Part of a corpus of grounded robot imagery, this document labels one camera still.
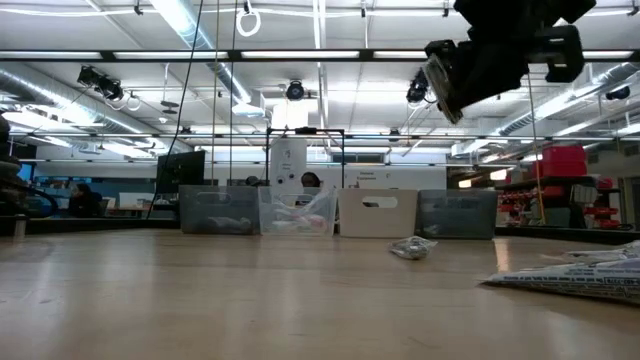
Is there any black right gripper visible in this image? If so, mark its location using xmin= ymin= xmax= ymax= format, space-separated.
xmin=423 ymin=0 xmax=597 ymax=111

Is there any black overhead light bar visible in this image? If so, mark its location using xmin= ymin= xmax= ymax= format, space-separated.
xmin=0 ymin=48 xmax=640 ymax=64

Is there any shelf with red bins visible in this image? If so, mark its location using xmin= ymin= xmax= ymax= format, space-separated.
xmin=494 ymin=143 xmax=624 ymax=232

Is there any smoky grey plastic bin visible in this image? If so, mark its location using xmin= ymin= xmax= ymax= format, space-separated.
xmin=415 ymin=188 xmax=499 ymax=240
xmin=178 ymin=184 xmax=261 ymax=236

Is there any white plastic bin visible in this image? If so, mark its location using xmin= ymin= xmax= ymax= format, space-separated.
xmin=337 ymin=188 xmax=419 ymax=239

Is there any white pillar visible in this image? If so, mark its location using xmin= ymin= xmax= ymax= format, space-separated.
xmin=269 ymin=137 xmax=309 ymax=189

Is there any clear plastic bin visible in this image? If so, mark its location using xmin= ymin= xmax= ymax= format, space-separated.
xmin=257 ymin=185 xmax=339 ymax=237

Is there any white Crest toothpaste tube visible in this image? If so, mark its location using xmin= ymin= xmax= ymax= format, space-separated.
xmin=482 ymin=257 xmax=640 ymax=306

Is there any black computer monitor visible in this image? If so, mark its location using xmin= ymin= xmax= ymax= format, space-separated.
xmin=155 ymin=149 xmax=207 ymax=195

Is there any yellow hanging cable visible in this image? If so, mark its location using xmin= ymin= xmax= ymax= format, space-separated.
xmin=527 ymin=69 xmax=547 ymax=226

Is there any black tubular stand frame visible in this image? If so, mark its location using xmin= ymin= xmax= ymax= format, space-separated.
xmin=264 ymin=127 xmax=347 ymax=189

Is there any white cable ring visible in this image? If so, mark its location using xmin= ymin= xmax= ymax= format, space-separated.
xmin=234 ymin=7 xmax=263 ymax=39

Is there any silver ceiling duct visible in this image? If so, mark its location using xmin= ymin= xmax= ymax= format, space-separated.
xmin=0 ymin=64 xmax=151 ymax=139
xmin=149 ymin=0 xmax=254 ymax=104

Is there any black hanging cable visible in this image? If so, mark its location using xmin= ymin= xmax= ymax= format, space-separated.
xmin=145 ymin=0 xmax=205 ymax=221

